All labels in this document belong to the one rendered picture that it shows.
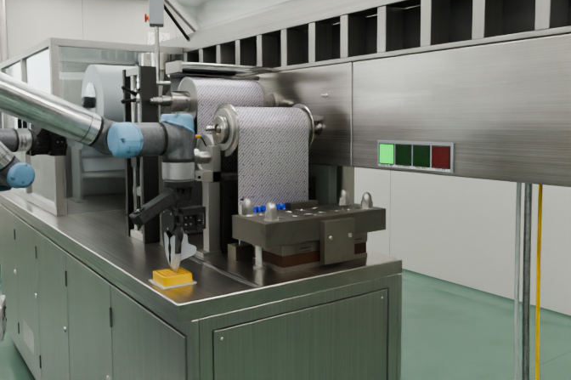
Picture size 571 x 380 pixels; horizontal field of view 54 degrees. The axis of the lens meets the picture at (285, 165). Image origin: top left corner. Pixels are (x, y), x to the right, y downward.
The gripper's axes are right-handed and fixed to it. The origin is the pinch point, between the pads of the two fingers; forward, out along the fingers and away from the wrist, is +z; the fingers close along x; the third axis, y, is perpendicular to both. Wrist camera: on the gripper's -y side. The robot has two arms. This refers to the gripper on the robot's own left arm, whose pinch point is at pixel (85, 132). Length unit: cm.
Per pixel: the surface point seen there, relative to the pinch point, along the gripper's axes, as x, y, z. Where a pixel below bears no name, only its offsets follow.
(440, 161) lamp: 122, -10, 23
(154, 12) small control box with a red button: 11.9, -43.5, 17.3
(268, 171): 77, 0, 12
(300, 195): 81, 7, 23
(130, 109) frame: 23.8, -11.0, 1.9
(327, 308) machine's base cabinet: 106, 28, 6
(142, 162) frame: 38.8, 3.5, -3.0
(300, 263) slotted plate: 97, 19, 5
